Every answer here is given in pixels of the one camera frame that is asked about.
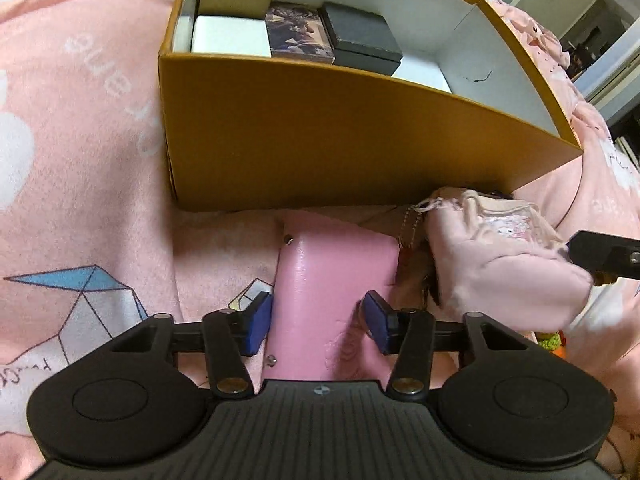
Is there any green and orange toy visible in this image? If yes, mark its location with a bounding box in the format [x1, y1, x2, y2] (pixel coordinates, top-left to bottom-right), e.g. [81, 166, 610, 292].
[532, 330, 572, 359]

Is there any art printed card box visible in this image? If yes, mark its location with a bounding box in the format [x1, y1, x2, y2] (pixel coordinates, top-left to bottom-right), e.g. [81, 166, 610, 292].
[265, 4, 336, 65]

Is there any pink printed blanket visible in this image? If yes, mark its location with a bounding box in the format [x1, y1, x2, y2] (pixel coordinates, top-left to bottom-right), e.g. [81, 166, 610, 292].
[0, 0, 640, 480]

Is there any white box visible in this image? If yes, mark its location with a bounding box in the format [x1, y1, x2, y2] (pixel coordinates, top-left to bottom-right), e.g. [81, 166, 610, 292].
[191, 14, 272, 57]

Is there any silver ball chain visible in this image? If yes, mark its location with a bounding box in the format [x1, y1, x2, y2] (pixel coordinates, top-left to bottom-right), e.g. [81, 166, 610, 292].
[398, 202, 432, 252]

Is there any black small box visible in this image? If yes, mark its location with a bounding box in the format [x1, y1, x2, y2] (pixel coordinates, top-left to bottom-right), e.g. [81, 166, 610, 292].
[320, 1, 404, 77]

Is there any orange cardboard box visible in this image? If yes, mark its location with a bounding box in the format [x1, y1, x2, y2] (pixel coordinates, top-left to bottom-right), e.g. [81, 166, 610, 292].
[158, 0, 585, 212]

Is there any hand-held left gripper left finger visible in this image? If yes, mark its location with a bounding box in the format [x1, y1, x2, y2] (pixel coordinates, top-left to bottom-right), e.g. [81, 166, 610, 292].
[106, 291, 274, 397]

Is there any pink fabric pouch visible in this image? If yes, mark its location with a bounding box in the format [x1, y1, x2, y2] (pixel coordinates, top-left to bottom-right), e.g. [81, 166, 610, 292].
[422, 186, 594, 334]

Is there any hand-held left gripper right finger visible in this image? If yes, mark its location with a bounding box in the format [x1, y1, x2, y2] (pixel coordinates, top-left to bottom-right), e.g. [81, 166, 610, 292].
[362, 290, 537, 395]

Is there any pink leather wallet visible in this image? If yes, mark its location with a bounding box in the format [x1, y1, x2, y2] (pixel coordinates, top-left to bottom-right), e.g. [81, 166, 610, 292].
[262, 210, 402, 384]

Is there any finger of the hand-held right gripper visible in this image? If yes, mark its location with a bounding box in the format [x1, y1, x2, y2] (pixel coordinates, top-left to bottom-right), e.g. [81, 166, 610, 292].
[566, 230, 640, 283]

